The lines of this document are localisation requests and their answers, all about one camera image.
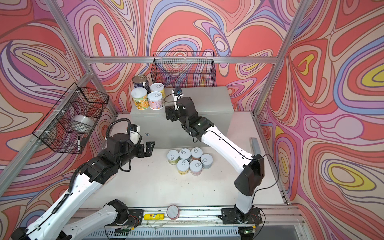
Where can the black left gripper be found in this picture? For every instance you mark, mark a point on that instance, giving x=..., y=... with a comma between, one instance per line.
x=143, y=154

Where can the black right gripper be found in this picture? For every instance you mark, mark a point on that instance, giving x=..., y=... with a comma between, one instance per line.
x=171, y=113

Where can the pink can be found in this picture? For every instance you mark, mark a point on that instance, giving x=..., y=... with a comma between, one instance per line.
x=156, y=100

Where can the yellow can pull tab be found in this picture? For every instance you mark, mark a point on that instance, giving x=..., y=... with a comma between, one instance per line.
x=158, y=87

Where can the orange pink can pull tab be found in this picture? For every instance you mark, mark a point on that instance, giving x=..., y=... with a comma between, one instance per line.
x=196, y=154

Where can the yellow green can plastic lid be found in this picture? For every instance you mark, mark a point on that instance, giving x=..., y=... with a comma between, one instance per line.
x=140, y=98

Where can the dark blue tin can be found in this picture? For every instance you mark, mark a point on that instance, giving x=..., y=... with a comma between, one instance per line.
x=141, y=81

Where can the teal can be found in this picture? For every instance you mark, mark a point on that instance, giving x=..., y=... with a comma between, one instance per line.
x=207, y=161

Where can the pink can fruit print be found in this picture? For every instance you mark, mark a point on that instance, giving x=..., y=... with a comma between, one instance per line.
x=196, y=167

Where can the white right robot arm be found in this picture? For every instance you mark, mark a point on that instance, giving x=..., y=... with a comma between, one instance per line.
x=251, y=168

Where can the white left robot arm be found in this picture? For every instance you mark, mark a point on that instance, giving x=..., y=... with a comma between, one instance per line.
x=87, y=179

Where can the grey metal cabinet box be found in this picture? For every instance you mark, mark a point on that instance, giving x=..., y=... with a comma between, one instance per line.
x=213, y=103

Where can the black marker in basket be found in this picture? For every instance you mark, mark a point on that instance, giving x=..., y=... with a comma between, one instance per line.
x=79, y=148

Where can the white roll in basket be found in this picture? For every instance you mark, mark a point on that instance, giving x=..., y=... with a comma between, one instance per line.
x=82, y=124

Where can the teal can pull tab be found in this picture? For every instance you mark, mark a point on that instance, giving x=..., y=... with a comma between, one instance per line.
x=185, y=154

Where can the green can pull tab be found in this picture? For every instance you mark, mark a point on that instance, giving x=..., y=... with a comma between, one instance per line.
x=173, y=157

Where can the yellow can centre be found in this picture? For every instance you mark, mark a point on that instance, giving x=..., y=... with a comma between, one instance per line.
x=183, y=167

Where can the black wire basket back wall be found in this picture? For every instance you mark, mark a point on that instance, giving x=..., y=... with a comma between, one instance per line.
x=184, y=69

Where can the black wire basket wall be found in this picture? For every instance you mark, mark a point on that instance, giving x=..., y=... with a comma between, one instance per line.
x=184, y=69
x=57, y=133

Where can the black wire basket left wall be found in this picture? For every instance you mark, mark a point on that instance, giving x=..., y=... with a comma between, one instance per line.
x=57, y=133

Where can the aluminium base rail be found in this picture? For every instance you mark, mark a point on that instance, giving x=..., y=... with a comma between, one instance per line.
x=265, y=223

